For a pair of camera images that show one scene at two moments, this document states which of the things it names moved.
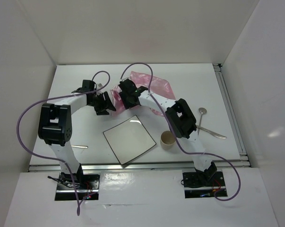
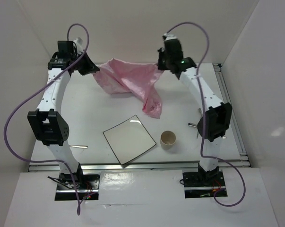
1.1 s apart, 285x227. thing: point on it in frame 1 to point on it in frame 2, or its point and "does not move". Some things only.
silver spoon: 202,110 does not move
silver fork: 80,146 does not move
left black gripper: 107,103 to 90,67
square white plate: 128,138 does not move
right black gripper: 127,104 to 160,66
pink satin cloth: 160,87 to 116,76
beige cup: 168,140 does not move
